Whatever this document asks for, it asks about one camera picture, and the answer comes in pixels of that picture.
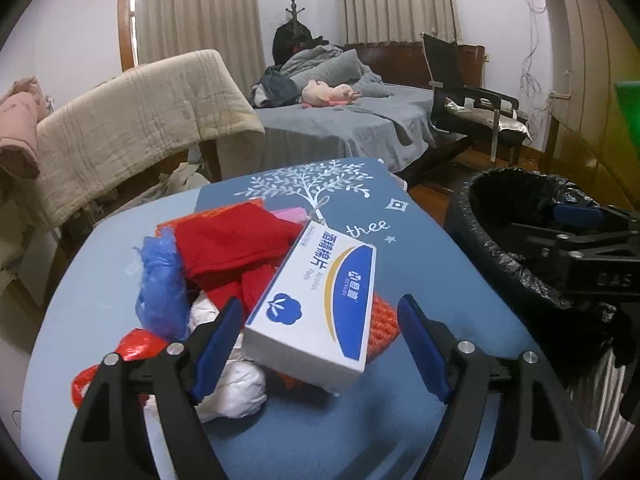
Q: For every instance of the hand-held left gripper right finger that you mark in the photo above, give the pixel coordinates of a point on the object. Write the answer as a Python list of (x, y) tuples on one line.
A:
[(420, 347)]

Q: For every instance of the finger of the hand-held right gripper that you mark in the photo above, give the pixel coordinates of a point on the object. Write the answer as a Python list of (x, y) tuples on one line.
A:
[(530, 240), (580, 214)]

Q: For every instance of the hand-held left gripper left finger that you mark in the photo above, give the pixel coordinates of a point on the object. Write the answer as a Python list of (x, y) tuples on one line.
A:
[(215, 352)]

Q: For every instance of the bin with black liner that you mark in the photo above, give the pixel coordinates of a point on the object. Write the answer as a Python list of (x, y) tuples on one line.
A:
[(480, 240)]

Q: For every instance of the blue plastic bag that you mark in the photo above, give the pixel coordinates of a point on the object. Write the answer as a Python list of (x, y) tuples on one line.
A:
[(160, 290)]

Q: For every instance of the white and blue cardboard box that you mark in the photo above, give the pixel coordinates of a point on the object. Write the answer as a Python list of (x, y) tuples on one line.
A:
[(310, 320)]

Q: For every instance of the red cloth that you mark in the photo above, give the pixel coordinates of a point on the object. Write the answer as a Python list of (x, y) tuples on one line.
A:
[(225, 245)]

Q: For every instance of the white plastic bag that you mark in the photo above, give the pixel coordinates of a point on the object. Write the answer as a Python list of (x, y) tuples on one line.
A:
[(235, 390)]

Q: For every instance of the orange foam net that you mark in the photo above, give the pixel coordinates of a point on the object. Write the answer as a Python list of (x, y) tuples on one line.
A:
[(382, 325)]

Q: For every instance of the red plastic bag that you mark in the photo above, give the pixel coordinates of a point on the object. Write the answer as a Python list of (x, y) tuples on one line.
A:
[(140, 342)]

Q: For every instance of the blue printed tablecloth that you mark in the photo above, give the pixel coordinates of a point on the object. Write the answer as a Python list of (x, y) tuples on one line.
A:
[(400, 240)]

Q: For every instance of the silver seat cushion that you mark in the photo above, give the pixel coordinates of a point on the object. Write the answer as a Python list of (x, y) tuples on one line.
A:
[(480, 120)]

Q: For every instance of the wooden wardrobe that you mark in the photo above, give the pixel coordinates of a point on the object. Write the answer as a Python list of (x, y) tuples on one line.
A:
[(585, 60)]

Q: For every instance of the small pink item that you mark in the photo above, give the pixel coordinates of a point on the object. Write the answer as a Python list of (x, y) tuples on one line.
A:
[(292, 214)]

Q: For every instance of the cream cloth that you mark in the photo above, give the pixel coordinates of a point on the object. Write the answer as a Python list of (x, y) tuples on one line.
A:
[(185, 180)]

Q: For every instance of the wooden chair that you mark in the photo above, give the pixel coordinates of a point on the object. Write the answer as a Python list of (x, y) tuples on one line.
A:
[(209, 160)]

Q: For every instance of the black office chair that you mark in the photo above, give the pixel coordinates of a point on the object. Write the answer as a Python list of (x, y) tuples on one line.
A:
[(445, 65)]

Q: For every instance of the bed with grey sheet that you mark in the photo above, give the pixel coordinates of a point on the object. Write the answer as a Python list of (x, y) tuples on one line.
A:
[(350, 125)]

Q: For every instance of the wooden headboard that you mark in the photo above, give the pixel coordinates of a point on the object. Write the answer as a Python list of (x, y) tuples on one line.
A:
[(400, 62)]

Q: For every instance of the white cloth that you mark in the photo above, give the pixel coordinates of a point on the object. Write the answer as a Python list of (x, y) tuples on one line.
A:
[(12, 240)]

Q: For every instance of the beige blanket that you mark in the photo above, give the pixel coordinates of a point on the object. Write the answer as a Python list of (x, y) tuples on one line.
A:
[(150, 110)]

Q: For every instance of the pink plush toy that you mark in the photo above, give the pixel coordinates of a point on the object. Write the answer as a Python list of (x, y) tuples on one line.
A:
[(325, 92)]

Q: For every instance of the grey duvet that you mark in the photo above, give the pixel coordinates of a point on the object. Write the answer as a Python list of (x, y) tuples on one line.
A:
[(340, 65)]

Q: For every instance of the pile of dark clothes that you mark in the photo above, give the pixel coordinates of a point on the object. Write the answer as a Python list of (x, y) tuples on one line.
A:
[(275, 87)]

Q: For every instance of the beige curtain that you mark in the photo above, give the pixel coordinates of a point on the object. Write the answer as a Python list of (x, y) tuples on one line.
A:
[(200, 10), (400, 0)]

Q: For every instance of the pink padded jacket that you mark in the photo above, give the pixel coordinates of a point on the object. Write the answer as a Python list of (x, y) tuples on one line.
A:
[(17, 135)]

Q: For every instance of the black garment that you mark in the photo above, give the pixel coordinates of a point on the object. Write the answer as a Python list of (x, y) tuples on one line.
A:
[(290, 42)]

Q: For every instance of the wooden coat rack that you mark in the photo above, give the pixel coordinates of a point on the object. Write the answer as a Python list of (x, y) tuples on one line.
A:
[(296, 12)]

